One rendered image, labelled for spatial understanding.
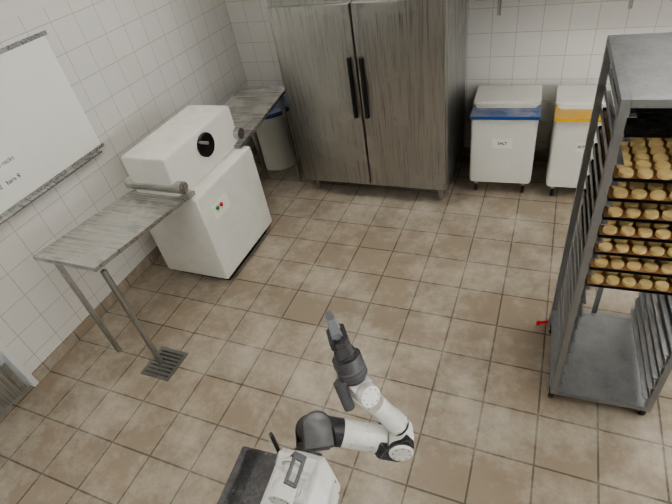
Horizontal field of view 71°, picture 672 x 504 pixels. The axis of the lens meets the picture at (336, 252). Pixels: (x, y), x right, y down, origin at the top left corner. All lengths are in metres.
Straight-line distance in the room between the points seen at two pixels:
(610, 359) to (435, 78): 2.25
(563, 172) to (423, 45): 1.59
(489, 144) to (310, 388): 2.51
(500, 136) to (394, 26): 1.26
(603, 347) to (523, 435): 0.72
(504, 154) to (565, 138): 0.48
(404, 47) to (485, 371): 2.36
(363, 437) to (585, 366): 1.80
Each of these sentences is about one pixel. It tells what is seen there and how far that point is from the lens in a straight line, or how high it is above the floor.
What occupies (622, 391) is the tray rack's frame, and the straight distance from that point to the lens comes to 3.07.
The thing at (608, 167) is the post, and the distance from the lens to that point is 1.99.
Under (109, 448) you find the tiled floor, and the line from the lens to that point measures 3.46.
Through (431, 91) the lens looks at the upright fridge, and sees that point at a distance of 3.91.
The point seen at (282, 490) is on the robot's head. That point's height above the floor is 1.35.
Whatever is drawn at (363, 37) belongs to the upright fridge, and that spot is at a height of 1.49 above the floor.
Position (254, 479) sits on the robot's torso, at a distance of 1.54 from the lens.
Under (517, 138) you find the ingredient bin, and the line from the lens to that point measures 4.28.
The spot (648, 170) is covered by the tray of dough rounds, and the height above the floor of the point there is 1.51.
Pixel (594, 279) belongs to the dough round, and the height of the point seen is 0.97.
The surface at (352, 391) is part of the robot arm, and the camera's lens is 1.43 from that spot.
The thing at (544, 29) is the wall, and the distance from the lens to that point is 4.63.
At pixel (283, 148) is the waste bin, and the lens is 5.24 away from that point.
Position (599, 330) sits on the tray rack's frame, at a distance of 3.31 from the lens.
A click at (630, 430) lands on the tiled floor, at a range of 3.13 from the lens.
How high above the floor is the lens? 2.57
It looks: 40 degrees down
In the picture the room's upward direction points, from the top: 11 degrees counter-clockwise
